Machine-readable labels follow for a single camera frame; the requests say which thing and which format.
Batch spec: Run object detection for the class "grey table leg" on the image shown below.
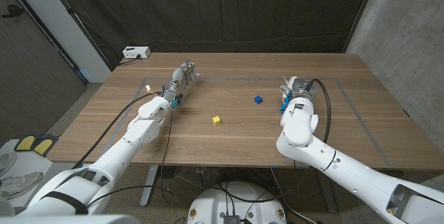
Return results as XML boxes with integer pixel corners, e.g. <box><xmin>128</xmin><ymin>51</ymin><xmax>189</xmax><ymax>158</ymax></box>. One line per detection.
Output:
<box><xmin>140</xmin><ymin>164</ymin><xmax>160</xmax><ymax>207</ymax></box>
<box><xmin>317</xmin><ymin>173</ymin><xmax>339</xmax><ymax>214</ymax></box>

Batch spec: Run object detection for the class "black wall handle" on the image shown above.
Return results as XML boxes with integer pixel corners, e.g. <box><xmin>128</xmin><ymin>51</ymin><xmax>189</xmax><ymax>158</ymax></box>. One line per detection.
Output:
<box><xmin>1</xmin><ymin>4</ymin><xmax>25</xmax><ymax>19</ymax></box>

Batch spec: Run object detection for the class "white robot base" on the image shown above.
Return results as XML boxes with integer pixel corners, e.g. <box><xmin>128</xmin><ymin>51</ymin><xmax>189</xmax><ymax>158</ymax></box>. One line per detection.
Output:
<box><xmin>187</xmin><ymin>181</ymin><xmax>288</xmax><ymax>224</ymax></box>

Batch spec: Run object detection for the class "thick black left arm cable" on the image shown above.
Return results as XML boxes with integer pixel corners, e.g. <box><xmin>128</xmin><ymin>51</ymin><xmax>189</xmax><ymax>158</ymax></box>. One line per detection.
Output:
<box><xmin>71</xmin><ymin>91</ymin><xmax>164</xmax><ymax>170</ymax></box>

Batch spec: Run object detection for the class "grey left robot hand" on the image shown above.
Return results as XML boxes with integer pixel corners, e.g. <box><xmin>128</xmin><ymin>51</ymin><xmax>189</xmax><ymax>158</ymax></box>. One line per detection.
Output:
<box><xmin>169</xmin><ymin>60</ymin><xmax>200</xmax><ymax>97</ymax></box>

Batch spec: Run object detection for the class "white sneaker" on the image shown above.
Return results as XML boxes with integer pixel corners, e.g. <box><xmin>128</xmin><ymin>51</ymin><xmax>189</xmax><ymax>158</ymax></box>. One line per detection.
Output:
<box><xmin>0</xmin><ymin>171</ymin><xmax>44</xmax><ymax>200</ymax></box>
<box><xmin>0</xmin><ymin>153</ymin><xmax>17</xmax><ymax>178</ymax></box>

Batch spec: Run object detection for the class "yellow foot pedal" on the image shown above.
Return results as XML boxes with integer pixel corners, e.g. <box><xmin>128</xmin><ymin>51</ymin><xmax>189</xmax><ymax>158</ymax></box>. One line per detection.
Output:
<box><xmin>33</xmin><ymin>137</ymin><xmax>59</xmax><ymax>157</ymax></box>
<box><xmin>15</xmin><ymin>134</ymin><xmax>36</xmax><ymax>152</ymax></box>

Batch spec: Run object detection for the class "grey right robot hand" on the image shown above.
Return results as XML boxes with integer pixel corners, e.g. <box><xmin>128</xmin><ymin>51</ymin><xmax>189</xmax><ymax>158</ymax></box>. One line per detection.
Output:
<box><xmin>289</xmin><ymin>77</ymin><xmax>318</xmax><ymax>101</ymax></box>

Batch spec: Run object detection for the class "white power strip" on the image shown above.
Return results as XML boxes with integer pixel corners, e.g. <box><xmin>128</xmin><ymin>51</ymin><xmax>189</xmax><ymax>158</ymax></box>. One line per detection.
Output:
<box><xmin>122</xmin><ymin>46</ymin><xmax>152</xmax><ymax>60</ymax></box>

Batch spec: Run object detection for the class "black power cord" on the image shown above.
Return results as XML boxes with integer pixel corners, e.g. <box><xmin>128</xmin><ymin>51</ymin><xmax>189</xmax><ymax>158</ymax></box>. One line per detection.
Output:
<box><xmin>117</xmin><ymin>55</ymin><xmax>142</xmax><ymax>67</ymax></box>

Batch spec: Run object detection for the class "white floor platform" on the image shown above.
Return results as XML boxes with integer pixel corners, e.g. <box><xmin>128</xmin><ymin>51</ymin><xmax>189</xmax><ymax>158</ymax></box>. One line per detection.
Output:
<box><xmin>0</xmin><ymin>139</ymin><xmax>58</xmax><ymax>208</ymax></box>

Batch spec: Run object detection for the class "black backdrop stand pole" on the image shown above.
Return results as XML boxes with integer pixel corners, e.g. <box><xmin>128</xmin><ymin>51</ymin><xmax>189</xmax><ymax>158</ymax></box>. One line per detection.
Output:
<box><xmin>342</xmin><ymin>0</ymin><xmax>379</xmax><ymax>54</ymax></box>
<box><xmin>42</xmin><ymin>0</ymin><xmax>114</xmax><ymax>72</ymax></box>

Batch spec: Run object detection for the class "black backdrop curtain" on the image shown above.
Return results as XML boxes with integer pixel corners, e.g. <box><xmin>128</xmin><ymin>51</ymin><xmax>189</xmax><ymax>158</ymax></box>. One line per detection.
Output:
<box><xmin>43</xmin><ymin>0</ymin><xmax>379</xmax><ymax>72</ymax></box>

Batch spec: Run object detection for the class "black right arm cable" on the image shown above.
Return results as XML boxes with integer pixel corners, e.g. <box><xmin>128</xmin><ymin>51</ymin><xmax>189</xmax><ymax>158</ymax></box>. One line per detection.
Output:
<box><xmin>307</xmin><ymin>78</ymin><xmax>332</xmax><ymax>144</ymax></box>

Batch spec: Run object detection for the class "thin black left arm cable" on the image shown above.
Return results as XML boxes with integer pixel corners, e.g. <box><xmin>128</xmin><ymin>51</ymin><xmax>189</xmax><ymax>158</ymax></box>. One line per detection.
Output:
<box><xmin>85</xmin><ymin>107</ymin><xmax>180</xmax><ymax>207</ymax></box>

